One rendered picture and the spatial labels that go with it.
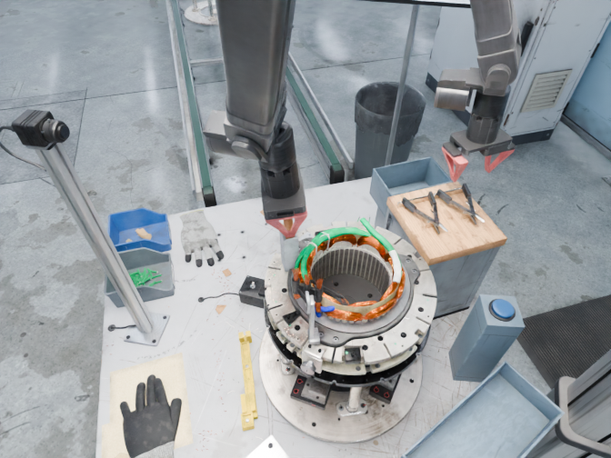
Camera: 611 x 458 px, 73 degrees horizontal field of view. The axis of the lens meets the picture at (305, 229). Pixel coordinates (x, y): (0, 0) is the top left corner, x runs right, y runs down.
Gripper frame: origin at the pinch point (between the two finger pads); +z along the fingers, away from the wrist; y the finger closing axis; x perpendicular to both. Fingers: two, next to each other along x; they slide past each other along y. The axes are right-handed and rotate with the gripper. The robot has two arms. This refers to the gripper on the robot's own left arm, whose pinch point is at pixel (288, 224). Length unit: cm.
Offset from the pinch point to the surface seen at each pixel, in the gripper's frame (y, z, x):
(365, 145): -138, 97, 45
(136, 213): -44, 34, -47
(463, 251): -1.6, 18.1, 35.2
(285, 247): 1.7, 4.3, -1.1
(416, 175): -33, 24, 35
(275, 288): 5.5, 11.0, -4.2
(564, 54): -171, 77, 170
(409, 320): 14.9, 12.7, 18.5
